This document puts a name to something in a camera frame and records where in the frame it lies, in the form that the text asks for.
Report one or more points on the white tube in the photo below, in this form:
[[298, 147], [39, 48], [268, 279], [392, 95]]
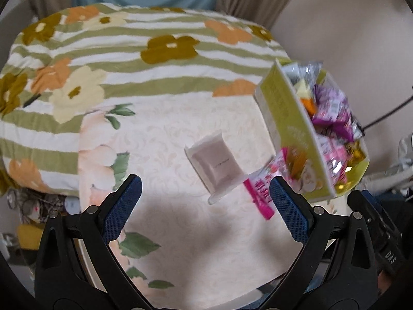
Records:
[[392, 177]]

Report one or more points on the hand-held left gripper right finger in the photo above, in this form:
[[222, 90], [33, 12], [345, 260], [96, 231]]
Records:
[[290, 210]]

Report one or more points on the pink red snack packet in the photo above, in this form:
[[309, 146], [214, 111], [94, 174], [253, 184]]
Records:
[[334, 155]]

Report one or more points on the white blue snack packet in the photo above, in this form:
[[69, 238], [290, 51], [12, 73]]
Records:
[[301, 71]]

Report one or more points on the green bear-print box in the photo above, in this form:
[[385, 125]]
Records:
[[285, 113]]

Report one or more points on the pale yellow snack packet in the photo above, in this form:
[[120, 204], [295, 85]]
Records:
[[303, 89]]

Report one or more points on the purple snack packet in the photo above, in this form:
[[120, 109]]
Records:
[[334, 101]]

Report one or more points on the yellow gold snack packet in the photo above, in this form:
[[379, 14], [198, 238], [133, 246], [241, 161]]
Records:
[[355, 156]]

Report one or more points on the small white snack packet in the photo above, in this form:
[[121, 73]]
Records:
[[216, 164]]

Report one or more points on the pink white magenta-edged packet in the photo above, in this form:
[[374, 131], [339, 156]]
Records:
[[262, 194]]

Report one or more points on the magenta snack packet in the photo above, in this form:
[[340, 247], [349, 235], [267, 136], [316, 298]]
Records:
[[334, 127]]

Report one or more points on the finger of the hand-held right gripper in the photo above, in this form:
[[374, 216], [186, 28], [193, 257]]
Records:
[[371, 201]]

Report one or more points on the orange snack packet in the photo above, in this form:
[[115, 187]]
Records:
[[309, 105]]

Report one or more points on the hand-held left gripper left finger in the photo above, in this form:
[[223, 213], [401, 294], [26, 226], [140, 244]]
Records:
[[122, 207]]

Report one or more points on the yellow cloth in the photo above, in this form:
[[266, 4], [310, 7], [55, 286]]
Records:
[[30, 235]]

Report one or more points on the floral striped blanket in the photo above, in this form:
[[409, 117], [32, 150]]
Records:
[[113, 71]]

